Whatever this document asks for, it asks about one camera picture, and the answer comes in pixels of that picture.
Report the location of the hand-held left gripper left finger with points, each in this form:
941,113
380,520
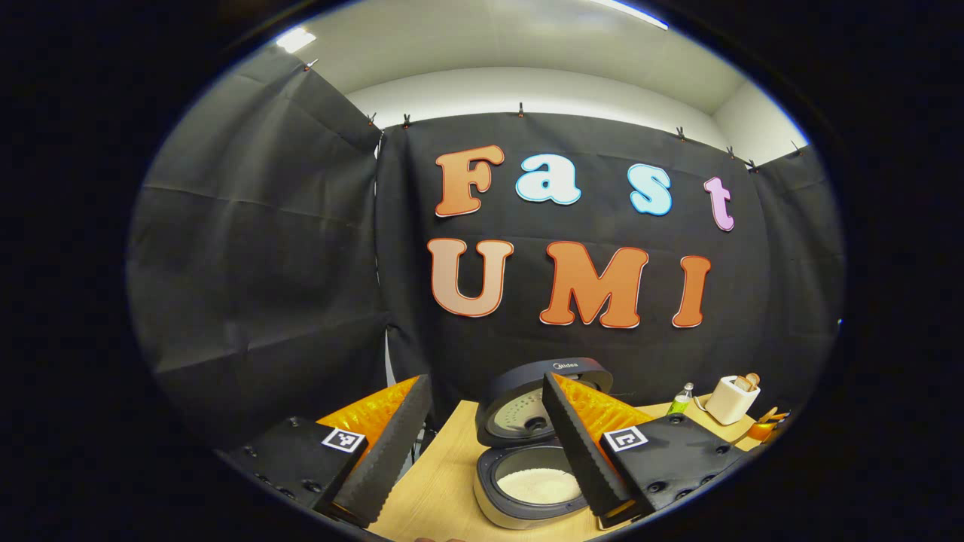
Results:
392,452

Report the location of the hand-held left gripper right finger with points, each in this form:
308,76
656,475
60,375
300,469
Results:
580,452

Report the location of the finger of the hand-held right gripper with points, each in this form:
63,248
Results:
764,431

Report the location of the dark grey rice cooker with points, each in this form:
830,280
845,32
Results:
512,406

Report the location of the white toaster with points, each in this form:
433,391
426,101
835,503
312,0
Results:
727,406

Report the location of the toast bread slices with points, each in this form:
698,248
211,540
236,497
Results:
747,382

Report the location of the green drink bottle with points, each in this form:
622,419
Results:
680,403

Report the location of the black backdrop cloth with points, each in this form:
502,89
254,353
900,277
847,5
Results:
248,263

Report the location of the small ceiling light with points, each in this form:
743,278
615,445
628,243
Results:
295,39

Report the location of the long ceiling light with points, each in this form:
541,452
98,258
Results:
633,11

